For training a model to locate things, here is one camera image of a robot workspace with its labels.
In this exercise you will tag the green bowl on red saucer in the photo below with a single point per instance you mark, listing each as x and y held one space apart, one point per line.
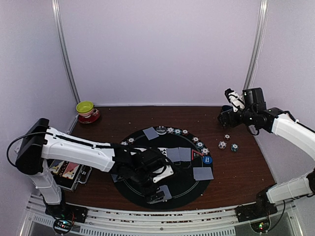
87 113

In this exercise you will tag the aluminium poker case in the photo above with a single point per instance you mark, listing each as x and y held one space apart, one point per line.
81 176

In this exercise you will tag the clear round dealer button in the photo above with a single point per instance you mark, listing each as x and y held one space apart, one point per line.
161 130

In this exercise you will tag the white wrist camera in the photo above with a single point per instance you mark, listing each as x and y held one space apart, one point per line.
164 174
235 100

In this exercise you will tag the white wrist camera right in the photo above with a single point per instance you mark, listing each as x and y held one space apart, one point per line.
235 100

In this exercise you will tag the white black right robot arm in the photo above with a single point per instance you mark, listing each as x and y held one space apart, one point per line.
288 145

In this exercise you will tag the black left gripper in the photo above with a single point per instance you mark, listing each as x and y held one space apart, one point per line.
155 196

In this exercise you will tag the dark blue enamel mug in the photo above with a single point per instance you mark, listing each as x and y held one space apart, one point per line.
225 108

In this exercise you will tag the round black poker mat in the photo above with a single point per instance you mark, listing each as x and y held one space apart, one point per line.
182 185

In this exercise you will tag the blue card box in case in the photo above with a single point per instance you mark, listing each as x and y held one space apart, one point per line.
56 166

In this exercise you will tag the green poker chip stack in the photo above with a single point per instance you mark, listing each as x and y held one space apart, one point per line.
234 147

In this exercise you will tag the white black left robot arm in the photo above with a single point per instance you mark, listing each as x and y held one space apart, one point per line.
43 142

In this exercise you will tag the blue playing card deck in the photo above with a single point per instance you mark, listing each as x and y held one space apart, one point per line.
165 190

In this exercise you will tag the blue round blind button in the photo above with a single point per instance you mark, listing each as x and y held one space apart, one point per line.
207 159

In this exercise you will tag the community card face-down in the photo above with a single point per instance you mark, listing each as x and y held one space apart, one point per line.
173 154
185 154

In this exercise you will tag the aluminium front rail frame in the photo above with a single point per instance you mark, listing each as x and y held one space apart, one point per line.
222 221

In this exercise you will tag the red card box in case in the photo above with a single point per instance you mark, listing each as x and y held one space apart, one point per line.
70 170

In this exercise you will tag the red black triangle marker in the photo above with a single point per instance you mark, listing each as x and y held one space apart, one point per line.
195 154

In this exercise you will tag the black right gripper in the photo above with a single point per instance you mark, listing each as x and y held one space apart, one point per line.
224 121

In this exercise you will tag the ten of clubs card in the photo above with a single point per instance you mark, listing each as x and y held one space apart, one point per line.
163 150

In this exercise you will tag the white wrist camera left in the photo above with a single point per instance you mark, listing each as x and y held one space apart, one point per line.
164 174

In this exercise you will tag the blue card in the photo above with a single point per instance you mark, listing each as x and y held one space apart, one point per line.
202 173
150 133

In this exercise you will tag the blue white poker chip stack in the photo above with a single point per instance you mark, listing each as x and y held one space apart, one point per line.
222 145

